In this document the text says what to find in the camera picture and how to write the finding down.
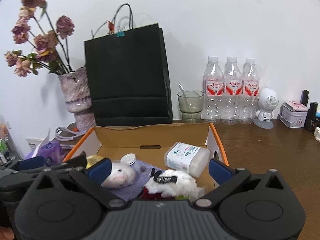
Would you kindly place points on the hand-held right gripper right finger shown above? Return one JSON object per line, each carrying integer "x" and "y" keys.
{"x": 220, "y": 171}

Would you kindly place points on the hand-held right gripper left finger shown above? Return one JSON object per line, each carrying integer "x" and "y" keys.
{"x": 100, "y": 171}

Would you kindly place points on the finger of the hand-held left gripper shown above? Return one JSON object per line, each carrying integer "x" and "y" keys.
{"x": 72, "y": 162}
{"x": 31, "y": 162}

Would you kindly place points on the yellow white plush alpaca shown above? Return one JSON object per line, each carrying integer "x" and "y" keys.
{"x": 120, "y": 176}

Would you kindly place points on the white bottle cap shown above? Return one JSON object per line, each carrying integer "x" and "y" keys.
{"x": 128, "y": 159}

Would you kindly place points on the white cotton swab box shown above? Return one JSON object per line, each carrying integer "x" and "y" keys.
{"x": 187, "y": 158}

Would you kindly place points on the white tissue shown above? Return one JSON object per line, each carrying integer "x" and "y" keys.
{"x": 185, "y": 183}

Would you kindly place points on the red cardboard box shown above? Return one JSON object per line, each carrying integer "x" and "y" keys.
{"x": 125, "y": 137}

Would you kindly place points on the purple burlap pouch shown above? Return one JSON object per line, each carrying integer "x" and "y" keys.
{"x": 145, "y": 176}

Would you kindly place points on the person's left hand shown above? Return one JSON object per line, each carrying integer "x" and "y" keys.
{"x": 5, "y": 233}

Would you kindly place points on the purple tissue pack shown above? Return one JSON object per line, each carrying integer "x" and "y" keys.
{"x": 53, "y": 152}

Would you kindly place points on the colourful packets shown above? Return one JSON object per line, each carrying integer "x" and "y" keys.
{"x": 3, "y": 140}

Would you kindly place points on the mottled pink ceramic vase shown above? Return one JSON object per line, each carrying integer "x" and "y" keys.
{"x": 75, "y": 95}

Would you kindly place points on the glass cup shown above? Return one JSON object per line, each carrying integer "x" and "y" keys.
{"x": 191, "y": 105}

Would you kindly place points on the clear water bottle red label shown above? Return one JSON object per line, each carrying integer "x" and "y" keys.
{"x": 250, "y": 90}
{"x": 232, "y": 90}
{"x": 213, "y": 90}

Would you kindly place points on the white robot speaker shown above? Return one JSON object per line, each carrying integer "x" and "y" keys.
{"x": 267, "y": 102}

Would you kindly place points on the clear plastic spoon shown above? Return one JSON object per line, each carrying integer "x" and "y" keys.
{"x": 183, "y": 91}

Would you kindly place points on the tin box pink lid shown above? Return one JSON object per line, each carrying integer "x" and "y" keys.
{"x": 292, "y": 116}

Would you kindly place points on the black paper bag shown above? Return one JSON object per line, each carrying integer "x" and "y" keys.
{"x": 127, "y": 75}

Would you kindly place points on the small white case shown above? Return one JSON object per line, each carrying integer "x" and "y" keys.
{"x": 317, "y": 133}

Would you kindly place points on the black bottle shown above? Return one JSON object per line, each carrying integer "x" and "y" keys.
{"x": 312, "y": 117}

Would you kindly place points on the blue box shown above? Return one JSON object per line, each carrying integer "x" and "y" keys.
{"x": 318, "y": 115}

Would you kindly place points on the dried rose bouquet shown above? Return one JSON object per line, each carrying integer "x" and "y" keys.
{"x": 43, "y": 41}

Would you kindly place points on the teal binder clip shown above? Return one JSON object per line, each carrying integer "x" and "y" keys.
{"x": 120, "y": 34}

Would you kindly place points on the orange binder clip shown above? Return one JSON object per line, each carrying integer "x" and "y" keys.
{"x": 111, "y": 27}

